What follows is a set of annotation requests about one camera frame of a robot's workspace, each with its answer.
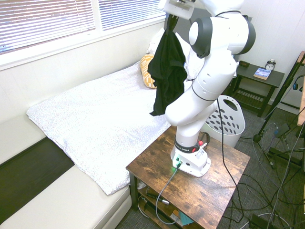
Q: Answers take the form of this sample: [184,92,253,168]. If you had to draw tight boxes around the blue paperback book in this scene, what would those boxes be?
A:
[253,67,273,81]

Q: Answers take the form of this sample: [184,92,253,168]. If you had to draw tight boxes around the white perforated laundry basket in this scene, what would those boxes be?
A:
[204,94,246,148]

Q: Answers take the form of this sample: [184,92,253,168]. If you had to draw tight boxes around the long black robot cable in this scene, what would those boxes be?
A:
[215,98,242,229]

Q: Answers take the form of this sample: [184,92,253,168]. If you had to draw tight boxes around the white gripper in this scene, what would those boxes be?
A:
[159,0,197,31]

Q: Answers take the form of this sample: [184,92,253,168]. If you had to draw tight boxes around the black power adapter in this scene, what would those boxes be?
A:
[248,213,275,229]

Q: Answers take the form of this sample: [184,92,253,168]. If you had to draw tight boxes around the teal cloth on shelf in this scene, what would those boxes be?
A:
[178,211,194,227]

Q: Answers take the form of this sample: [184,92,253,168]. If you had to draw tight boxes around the black slatted nightstand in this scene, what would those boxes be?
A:
[224,62,285,118]

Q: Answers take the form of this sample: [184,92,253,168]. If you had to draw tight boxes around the white dotted duvet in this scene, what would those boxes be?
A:
[26,62,179,196]

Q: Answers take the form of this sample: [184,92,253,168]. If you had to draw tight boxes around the white mattress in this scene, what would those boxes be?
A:
[0,115,133,229]

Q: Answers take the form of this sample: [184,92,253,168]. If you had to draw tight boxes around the black tripod stand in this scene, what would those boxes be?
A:
[252,56,305,170]

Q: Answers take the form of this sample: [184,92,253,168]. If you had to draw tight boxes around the black and red base connector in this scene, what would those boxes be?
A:
[196,132,211,150]

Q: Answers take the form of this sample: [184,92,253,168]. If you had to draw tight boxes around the grey cable with green plug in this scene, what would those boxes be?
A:
[155,161,183,225]

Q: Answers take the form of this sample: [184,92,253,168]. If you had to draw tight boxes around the black garment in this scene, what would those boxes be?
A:
[147,28,188,117]

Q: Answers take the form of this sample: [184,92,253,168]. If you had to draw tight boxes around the narrow white window blind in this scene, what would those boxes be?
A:
[98,0,167,31]

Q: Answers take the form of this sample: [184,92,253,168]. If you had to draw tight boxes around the black twin-bell alarm clock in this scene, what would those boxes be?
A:
[264,59,277,72]

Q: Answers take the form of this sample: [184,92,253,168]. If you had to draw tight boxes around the yellow patterned pillow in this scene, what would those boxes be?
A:
[140,54,158,90]

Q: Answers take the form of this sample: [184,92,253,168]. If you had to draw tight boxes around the blue headphones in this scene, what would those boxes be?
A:
[292,74,305,93]

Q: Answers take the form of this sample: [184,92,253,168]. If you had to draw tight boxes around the rustic wooden robot table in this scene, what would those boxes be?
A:
[125,124,251,229]

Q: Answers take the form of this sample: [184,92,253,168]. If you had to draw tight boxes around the light wooden desk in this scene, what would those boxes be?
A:
[296,50,305,127]

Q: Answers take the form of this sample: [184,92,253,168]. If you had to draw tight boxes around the wide white window blind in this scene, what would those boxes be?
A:
[0,0,96,54]

